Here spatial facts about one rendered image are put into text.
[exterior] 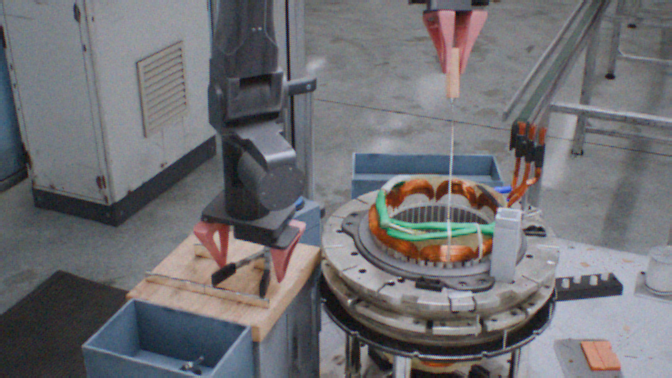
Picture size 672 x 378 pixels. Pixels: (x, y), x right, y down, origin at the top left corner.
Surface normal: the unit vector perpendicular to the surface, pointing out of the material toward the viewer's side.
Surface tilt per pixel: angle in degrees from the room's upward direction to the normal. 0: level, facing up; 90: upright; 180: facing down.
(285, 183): 94
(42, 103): 90
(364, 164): 90
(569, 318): 0
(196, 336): 90
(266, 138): 8
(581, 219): 0
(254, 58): 99
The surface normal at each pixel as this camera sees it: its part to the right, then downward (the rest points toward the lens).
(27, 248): 0.00, -0.89
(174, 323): -0.36, 0.42
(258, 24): 0.48, 0.52
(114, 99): 0.92, 0.18
